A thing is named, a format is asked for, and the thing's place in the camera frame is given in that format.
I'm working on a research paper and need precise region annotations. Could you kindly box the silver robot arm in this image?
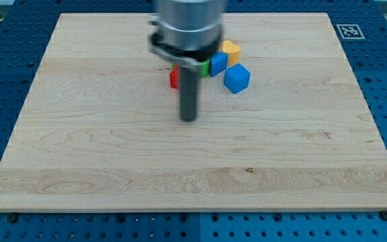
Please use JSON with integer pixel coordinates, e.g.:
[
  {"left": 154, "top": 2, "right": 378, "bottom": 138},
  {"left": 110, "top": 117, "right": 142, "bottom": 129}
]
[{"left": 149, "top": 0, "right": 227, "bottom": 70}]

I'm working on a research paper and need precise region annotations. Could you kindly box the red star block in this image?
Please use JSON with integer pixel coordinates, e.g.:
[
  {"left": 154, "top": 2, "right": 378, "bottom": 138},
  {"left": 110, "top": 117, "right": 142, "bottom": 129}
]
[{"left": 169, "top": 64, "right": 179, "bottom": 89}]

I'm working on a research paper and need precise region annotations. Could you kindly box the blue cube block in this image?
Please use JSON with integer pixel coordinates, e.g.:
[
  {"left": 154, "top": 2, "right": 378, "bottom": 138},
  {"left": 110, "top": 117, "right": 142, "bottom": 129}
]
[{"left": 224, "top": 63, "right": 251, "bottom": 94}]

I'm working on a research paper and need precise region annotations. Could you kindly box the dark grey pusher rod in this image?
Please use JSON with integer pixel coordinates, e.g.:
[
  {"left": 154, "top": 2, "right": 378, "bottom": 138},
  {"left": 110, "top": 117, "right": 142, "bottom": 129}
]
[{"left": 179, "top": 66, "right": 200, "bottom": 122}]

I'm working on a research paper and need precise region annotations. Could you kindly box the green block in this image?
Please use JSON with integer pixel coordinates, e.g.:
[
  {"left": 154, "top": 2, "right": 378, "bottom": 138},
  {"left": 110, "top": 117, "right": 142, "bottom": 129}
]
[{"left": 200, "top": 58, "right": 210, "bottom": 79}]

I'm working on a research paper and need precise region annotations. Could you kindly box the small blue block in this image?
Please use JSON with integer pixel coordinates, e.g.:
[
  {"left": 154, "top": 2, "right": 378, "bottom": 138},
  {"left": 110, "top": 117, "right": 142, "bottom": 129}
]
[{"left": 210, "top": 52, "right": 228, "bottom": 77}]

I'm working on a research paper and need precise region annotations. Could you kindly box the yellow heart block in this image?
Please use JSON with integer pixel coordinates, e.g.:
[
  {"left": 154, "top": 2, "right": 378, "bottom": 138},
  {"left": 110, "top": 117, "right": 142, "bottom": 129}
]
[{"left": 221, "top": 40, "right": 241, "bottom": 67}]

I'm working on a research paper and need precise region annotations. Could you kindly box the wooden board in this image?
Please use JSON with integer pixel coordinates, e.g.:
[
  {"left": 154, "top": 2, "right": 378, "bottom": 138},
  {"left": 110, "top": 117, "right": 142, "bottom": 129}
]
[{"left": 0, "top": 13, "right": 387, "bottom": 213}]

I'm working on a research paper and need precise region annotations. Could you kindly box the white fiducial marker tag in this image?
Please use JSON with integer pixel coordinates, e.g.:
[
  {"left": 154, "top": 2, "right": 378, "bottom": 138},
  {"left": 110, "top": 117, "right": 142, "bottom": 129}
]
[{"left": 336, "top": 24, "right": 365, "bottom": 40}]

